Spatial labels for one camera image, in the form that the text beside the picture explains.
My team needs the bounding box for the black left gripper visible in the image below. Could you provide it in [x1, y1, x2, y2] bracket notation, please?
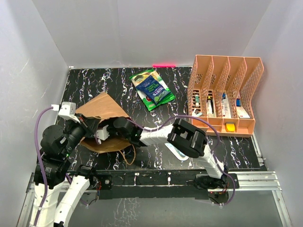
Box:
[61, 112, 102, 157]

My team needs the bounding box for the brown paper bag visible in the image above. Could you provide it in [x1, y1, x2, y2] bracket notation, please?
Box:
[75, 92, 131, 154]

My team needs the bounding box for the blue Burts chips bag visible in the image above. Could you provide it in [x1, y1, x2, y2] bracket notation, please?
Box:
[136, 75, 169, 105]

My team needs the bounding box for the green cassava chips bag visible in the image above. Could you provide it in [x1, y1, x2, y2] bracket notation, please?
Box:
[129, 69, 175, 111]

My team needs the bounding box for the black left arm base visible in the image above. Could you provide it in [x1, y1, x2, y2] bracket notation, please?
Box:
[74, 165, 113, 191]

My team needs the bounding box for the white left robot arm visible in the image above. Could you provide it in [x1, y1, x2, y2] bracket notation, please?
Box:
[29, 113, 100, 227]

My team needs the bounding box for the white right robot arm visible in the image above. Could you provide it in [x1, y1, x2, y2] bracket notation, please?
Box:
[107, 117, 228, 188]

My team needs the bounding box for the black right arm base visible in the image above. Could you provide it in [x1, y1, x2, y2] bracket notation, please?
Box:
[193, 174, 240, 193]

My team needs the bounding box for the toothbrush blister pack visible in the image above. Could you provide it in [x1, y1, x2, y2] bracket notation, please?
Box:
[165, 143, 189, 161]

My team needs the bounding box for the orange plastic file organizer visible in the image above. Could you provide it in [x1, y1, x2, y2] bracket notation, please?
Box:
[187, 55, 264, 137]

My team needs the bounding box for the yellow item in organizer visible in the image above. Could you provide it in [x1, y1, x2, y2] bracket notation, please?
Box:
[225, 122, 236, 132]

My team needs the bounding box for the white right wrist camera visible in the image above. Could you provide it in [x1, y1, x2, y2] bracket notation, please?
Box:
[95, 125, 109, 145]

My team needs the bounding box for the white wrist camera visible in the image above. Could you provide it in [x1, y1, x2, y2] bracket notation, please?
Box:
[51, 102, 80, 123]
[95, 125, 109, 145]

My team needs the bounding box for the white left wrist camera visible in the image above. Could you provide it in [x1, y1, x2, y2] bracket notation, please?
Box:
[51, 102, 80, 123]

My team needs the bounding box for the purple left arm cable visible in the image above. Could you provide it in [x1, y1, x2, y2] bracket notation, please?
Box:
[30, 106, 62, 227]

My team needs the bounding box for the aluminium rail frame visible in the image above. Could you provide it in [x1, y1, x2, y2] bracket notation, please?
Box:
[18, 132, 293, 227]

